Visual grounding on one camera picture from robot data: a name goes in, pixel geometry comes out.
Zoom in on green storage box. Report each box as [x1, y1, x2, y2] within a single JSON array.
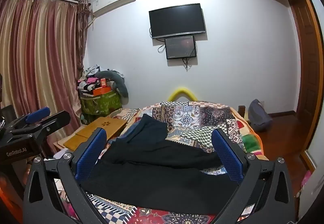
[[80, 91, 123, 123]]

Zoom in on grey bag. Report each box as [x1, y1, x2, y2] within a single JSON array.
[[248, 99, 273, 133]]

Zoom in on striped pink curtain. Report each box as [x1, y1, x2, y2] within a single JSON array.
[[0, 0, 90, 150]]

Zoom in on pile of clothes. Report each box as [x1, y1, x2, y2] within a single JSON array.
[[77, 64, 102, 95]]

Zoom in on wooden lap desk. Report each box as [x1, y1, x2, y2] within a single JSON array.
[[65, 117, 127, 151]]

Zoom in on black pants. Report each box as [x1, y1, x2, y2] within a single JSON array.
[[80, 136, 257, 215]]

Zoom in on grey plush pillow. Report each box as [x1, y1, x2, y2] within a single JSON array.
[[97, 70, 129, 99]]

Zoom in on white air conditioner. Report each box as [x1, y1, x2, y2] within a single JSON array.
[[88, 0, 136, 17]]

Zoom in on small black wall monitor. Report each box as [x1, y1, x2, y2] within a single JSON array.
[[164, 35, 197, 60]]

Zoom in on folded navy pants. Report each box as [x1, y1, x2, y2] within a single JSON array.
[[115, 113, 169, 145]]

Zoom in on dark wooden bed post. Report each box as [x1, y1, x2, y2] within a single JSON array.
[[238, 105, 250, 123]]

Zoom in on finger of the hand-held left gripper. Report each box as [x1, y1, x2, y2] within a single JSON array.
[[32, 110, 71, 139], [11, 107, 51, 129]]

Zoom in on large black wall television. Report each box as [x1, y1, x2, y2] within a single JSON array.
[[148, 3, 205, 39]]

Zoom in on wooden door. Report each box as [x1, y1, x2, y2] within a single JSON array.
[[290, 0, 319, 116]]

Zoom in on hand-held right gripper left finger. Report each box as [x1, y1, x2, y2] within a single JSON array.
[[23, 128, 117, 224]]

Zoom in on pink cloth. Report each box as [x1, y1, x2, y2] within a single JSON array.
[[301, 170, 312, 190]]

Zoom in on patchwork printed blanket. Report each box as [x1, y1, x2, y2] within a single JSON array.
[[51, 100, 266, 224]]

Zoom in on orange box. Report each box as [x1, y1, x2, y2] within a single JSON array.
[[92, 86, 112, 96]]

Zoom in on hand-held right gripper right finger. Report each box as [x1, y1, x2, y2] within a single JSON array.
[[211, 128, 299, 224]]

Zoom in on yellow foam tube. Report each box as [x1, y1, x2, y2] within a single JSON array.
[[168, 86, 199, 102]]

